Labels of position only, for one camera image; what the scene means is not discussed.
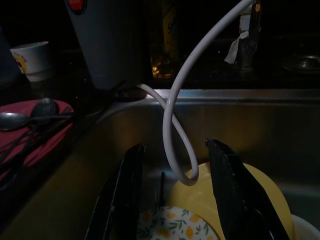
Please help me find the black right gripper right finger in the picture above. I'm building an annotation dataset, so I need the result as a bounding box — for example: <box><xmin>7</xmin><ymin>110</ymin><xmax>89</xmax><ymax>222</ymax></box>
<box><xmin>204</xmin><ymin>138</ymin><xmax>293</xmax><ymax>240</ymax></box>

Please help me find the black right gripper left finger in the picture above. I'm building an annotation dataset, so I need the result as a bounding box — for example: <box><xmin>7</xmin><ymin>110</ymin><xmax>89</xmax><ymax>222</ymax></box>
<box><xmin>84</xmin><ymin>143</ymin><xmax>146</xmax><ymax>240</ymax></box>

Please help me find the yellow round plate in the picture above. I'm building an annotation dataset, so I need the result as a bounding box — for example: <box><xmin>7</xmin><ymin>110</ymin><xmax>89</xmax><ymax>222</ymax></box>
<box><xmin>167</xmin><ymin>161</ymin><xmax>292</xmax><ymax>240</ymax></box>

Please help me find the lemon print plate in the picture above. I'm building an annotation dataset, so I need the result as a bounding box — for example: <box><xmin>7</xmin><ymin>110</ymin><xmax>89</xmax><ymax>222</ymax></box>
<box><xmin>136</xmin><ymin>206</ymin><xmax>221</xmax><ymax>240</ymax></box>

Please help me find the white bowl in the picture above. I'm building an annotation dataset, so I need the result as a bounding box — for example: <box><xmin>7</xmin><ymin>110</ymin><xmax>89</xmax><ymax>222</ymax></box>
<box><xmin>289</xmin><ymin>213</ymin><xmax>320</xmax><ymax>240</ymax></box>

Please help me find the stainless steel sink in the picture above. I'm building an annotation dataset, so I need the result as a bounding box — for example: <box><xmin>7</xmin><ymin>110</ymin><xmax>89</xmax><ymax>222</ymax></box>
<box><xmin>0</xmin><ymin>88</ymin><xmax>320</xmax><ymax>240</ymax></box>

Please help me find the red round plate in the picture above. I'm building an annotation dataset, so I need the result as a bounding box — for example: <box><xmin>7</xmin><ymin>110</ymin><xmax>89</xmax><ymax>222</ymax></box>
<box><xmin>0</xmin><ymin>99</ymin><xmax>75</xmax><ymax>183</ymax></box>

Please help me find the black plastic spoon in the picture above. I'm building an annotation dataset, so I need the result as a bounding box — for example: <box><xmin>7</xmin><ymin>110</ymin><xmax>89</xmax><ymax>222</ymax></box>
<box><xmin>0</xmin><ymin>97</ymin><xmax>61</xmax><ymax>166</ymax></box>

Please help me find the silver metal spoon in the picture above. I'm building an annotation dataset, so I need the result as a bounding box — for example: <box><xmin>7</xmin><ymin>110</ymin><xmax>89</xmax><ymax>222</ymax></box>
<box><xmin>0</xmin><ymin>112</ymin><xmax>73</xmax><ymax>132</ymax></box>

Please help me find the oil bottle with green cap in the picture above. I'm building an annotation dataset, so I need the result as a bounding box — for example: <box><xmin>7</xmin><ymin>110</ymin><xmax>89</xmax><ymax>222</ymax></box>
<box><xmin>149</xmin><ymin>0</ymin><xmax>186</xmax><ymax>80</ymax></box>

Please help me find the grey water filter canister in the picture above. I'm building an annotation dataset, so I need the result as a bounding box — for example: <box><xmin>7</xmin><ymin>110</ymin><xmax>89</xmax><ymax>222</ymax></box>
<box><xmin>64</xmin><ymin>0</ymin><xmax>144</xmax><ymax>91</ymax></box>

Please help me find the round metal drain cap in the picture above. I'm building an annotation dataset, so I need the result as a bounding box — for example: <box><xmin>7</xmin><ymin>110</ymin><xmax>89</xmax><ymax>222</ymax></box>
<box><xmin>281</xmin><ymin>53</ymin><xmax>320</xmax><ymax>75</ymax></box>

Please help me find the chrome gooseneck faucet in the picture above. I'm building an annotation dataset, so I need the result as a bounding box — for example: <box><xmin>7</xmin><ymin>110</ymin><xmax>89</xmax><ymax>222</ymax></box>
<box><xmin>223</xmin><ymin>0</ymin><xmax>262</xmax><ymax>73</ymax></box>

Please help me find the white printed paper cup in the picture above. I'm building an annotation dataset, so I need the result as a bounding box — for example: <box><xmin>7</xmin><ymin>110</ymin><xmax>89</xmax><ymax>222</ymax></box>
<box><xmin>9</xmin><ymin>41</ymin><xmax>51</xmax><ymax>82</ymax></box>

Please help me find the white flexible water hose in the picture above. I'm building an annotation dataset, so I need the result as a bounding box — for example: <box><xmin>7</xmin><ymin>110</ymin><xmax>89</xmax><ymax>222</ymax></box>
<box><xmin>136</xmin><ymin>0</ymin><xmax>256</xmax><ymax>187</ymax></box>

